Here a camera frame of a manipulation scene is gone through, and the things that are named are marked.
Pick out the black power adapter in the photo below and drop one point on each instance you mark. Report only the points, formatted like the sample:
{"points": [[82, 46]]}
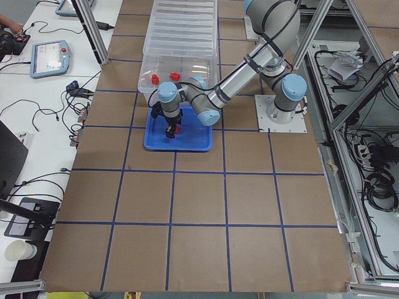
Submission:
{"points": [[104, 26]]}

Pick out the clear plastic box lid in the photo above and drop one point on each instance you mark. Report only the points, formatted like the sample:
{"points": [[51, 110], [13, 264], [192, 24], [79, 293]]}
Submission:
{"points": [[182, 29]]}

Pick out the white paper cup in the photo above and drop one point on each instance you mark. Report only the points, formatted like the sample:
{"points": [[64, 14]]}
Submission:
{"points": [[20, 250]]}

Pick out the blue plastic tray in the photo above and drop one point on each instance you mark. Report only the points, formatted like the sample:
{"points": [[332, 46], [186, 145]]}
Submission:
{"points": [[192, 136]]}

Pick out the teach pendant near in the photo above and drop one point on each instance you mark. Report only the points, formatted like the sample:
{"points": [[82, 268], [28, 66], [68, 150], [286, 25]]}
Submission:
{"points": [[49, 59]]}

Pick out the clear plastic storage box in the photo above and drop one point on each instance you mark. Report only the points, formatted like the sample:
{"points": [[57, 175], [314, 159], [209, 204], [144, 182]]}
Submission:
{"points": [[158, 68]]}

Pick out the red block upper cluster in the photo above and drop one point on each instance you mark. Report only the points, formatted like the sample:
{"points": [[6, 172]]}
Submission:
{"points": [[175, 76]]}

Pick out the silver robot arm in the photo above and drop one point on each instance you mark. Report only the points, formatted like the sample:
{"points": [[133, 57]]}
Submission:
{"points": [[277, 24]]}

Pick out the aluminium frame post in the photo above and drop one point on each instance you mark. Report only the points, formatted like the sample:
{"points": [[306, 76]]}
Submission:
{"points": [[91, 30]]}

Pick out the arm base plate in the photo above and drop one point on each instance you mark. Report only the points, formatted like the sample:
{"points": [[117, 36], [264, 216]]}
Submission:
{"points": [[272, 120]]}

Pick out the teach pendant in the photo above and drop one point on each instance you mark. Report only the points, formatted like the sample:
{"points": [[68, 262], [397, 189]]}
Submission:
{"points": [[66, 9], [49, 59]]}

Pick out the teach pendant far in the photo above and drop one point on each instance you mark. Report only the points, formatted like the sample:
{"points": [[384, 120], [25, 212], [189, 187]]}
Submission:
{"points": [[66, 9]]}

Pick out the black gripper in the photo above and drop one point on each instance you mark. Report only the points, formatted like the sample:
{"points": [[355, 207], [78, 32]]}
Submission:
{"points": [[173, 119]]}

